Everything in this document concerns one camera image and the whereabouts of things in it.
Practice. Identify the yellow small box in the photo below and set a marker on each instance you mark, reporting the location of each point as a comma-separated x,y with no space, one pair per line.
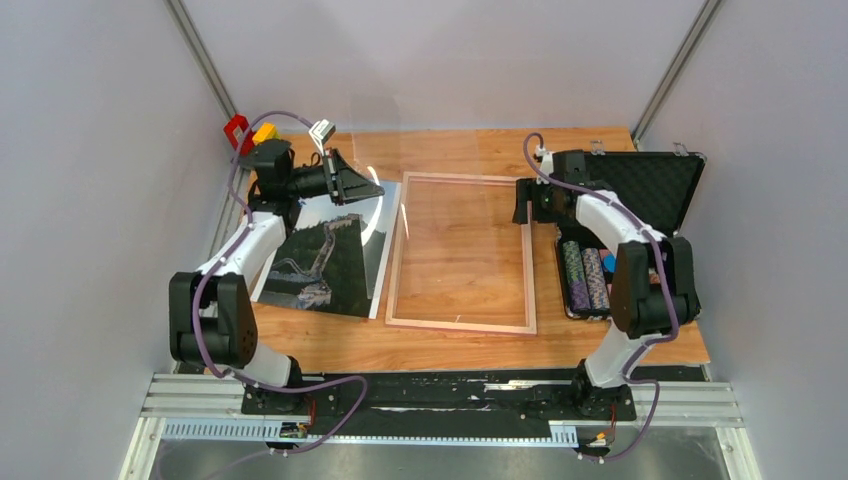
267,131

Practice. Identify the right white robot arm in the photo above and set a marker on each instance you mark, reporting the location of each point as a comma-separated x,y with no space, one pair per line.
653,289

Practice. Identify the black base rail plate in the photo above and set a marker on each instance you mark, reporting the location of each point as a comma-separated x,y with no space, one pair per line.
489,404

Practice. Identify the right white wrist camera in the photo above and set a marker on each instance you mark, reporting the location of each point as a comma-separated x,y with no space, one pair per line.
544,160

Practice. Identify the black poker chip case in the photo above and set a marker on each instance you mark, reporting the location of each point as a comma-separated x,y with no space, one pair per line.
657,186

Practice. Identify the red small box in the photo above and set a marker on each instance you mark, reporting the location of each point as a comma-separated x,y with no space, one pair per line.
239,134

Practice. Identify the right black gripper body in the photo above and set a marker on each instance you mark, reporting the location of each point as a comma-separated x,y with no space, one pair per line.
544,204

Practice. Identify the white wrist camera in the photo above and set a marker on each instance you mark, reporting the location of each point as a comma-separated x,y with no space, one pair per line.
322,131
544,160

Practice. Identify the Great Wall photo print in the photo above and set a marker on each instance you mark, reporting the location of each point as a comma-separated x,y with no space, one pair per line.
336,258

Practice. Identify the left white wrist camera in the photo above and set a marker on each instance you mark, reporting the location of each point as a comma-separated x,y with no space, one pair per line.
322,131

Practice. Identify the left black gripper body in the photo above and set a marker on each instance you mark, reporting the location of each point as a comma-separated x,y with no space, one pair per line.
314,181

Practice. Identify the clear acrylic sheet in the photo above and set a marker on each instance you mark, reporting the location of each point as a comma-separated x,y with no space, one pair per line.
477,152

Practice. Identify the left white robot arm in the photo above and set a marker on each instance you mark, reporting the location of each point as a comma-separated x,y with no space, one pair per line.
210,312

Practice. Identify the wooden picture frame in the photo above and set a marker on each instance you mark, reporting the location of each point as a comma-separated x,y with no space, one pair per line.
459,262

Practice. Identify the blue round chip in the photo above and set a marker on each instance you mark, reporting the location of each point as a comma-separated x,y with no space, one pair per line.
609,263

